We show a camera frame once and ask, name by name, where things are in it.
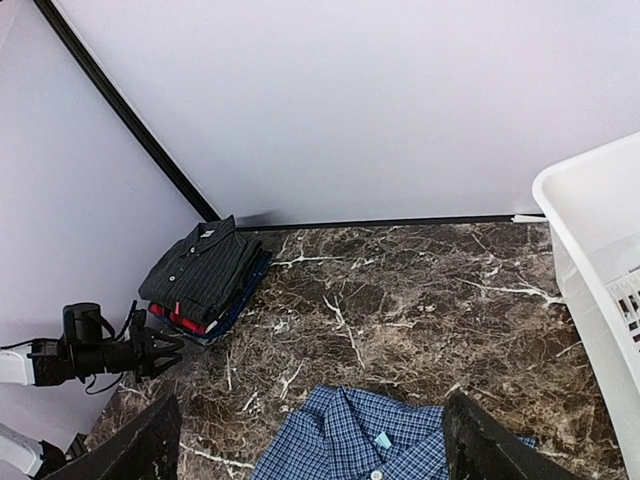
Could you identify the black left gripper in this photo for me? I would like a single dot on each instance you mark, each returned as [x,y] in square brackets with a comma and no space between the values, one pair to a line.
[148,446]

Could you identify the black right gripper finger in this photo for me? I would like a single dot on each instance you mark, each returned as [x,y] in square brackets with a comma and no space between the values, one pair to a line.
[478,447]

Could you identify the black striped shirt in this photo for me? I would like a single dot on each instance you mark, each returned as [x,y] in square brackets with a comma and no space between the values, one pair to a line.
[198,276]

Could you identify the blue checked long sleeve shirt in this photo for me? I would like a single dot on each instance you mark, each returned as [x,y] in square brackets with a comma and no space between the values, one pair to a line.
[347,433]

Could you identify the red plaid folded shirt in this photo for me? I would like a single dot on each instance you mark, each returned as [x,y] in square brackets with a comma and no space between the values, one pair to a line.
[180,321]

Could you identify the white plastic basket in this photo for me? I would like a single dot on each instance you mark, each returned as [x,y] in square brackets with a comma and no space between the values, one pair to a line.
[591,203]

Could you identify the black left frame post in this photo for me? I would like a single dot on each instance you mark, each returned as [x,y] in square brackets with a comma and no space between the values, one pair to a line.
[125,113]

